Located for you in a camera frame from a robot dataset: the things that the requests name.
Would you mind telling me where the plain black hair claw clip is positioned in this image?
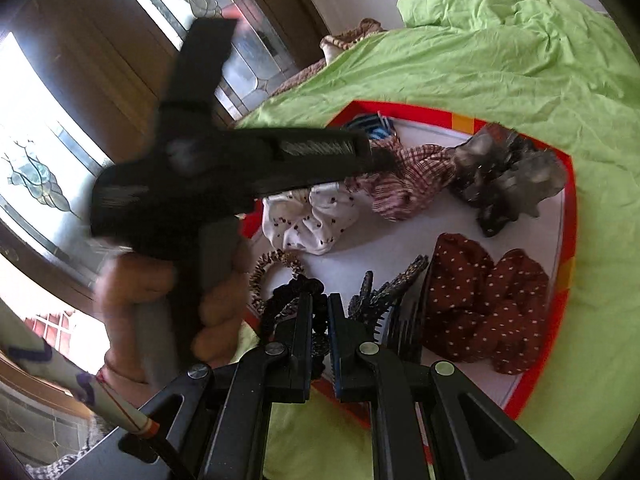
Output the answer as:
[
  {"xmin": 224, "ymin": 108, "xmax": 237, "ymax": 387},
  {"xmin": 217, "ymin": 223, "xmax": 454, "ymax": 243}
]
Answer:
[{"xmin": 367, "ymin": 265, "xmax": 433, "ymax": 361}]

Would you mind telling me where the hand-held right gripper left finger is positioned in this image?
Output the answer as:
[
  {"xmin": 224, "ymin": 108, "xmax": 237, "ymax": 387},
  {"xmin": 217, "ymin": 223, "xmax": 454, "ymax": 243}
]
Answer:
[{"xmin": 117, "ymin": 292, "xmax": 314, "ymax": 480}]

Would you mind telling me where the white wrapped cable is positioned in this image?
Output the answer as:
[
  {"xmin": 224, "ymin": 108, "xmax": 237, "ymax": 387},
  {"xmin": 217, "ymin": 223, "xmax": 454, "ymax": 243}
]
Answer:
[{"xmin": 0, "ymin": 305, "xmax": 161, "ymax": 441}]

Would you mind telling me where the black dotted hair claw clip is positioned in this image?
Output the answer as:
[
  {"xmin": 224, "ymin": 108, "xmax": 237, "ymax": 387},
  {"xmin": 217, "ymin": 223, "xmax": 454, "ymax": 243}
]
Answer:
[{"xmin": 347, "ymin": 255, "xmax": 430, "ymax": 322}]

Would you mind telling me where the brown knitted blanket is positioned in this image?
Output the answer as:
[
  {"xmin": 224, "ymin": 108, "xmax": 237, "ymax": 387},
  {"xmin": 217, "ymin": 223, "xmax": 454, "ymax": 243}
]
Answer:
[{"xmin": 270, "ymin": 18, "xmax": 386, "ymax": 98}]

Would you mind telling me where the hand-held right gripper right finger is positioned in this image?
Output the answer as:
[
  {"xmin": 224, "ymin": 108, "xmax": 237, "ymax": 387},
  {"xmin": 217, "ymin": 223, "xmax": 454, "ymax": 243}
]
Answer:
[{"xmin": 327, "ymin": 292, "xmax": 576, "ymax": 480}]

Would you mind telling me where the red plaid scrunchie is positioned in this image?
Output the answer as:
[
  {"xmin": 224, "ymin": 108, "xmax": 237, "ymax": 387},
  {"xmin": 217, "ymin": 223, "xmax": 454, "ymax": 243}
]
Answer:
[{"xmin": 345, "ymin": 137, "xmax": 458, "ymax": 222}]

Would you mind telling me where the leopard print hair tie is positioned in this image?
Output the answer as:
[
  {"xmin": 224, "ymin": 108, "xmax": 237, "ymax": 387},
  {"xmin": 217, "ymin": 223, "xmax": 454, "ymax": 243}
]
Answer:
[{"xmin": 248, "ymin": 249, "xmax": 306, "ymax": 316}]

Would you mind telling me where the black scrunchie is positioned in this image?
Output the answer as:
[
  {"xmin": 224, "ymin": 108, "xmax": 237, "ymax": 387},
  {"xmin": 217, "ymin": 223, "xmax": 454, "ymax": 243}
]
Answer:
[{"xmin": 260, "ymin": 277, "xmax": 331, "ymax": 376}]

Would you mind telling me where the person's left hand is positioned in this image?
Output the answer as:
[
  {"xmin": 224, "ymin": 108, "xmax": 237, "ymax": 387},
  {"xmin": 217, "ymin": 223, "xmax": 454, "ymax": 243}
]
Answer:
[{"xmin": 95, "ymin": 234, "xmax": 253, "ymax": 386}]

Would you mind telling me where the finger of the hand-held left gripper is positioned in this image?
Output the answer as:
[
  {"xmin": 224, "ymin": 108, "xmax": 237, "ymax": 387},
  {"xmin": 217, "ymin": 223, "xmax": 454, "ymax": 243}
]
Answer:
[{"xmin": 270, "ymin": 129, "xmax": 398, "ymax": 196}]

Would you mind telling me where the wooden stained glass door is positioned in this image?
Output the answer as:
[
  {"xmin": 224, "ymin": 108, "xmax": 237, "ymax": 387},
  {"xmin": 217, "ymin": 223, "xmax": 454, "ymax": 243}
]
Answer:
[{"xmin": 0, "ymin": 0, "xmax": 326, "ymax": 461}]

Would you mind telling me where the blue striped scrunchie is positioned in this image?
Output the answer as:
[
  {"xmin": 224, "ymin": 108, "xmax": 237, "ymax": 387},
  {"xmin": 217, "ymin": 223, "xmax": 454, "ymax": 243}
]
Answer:
[{"xmin": 345, "ymin": 114, "xmax": 398, "ymax": 142}]

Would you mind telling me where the dark sequined organza scrunchie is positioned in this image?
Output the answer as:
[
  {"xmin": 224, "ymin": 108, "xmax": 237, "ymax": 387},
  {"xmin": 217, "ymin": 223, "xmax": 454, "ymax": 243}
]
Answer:
[{"xmin": 475, "ymin": 199, "xmax": 522, "ymax": 238}]

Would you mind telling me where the white dotted scrunchie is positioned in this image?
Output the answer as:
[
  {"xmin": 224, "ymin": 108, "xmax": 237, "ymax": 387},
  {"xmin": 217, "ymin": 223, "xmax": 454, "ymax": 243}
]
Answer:
[{"xmin": 262, "ymin": 183, "xmax": 361, "ymax": 256}]

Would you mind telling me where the red rimmed white tray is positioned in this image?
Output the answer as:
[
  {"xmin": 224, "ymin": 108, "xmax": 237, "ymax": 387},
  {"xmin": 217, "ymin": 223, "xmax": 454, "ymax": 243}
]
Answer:
[{"xmin": 237, "ymin": 101, "xmax": 578, "ymax": 421}]

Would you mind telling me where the grey organza scrunchie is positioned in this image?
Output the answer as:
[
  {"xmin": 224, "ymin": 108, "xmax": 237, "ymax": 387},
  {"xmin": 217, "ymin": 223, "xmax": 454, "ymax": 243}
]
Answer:
[{"xmin": 448, "ymin": 122, "xmax": 568, "ymax": 213}]

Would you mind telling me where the green bedsheet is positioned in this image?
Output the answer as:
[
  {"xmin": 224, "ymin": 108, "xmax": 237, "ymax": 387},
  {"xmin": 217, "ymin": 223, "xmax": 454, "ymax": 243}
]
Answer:
[{"xmin": 235, "ymin": 0, "xmax": 640, "ymax": 480}]

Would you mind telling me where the red polka dot scrunchie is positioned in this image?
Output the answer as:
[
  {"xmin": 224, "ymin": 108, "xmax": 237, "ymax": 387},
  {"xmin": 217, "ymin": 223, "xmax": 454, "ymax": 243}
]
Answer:
[{"xmin": 422, "ymin": 232, "xmax": 551, "ymax": 375}]

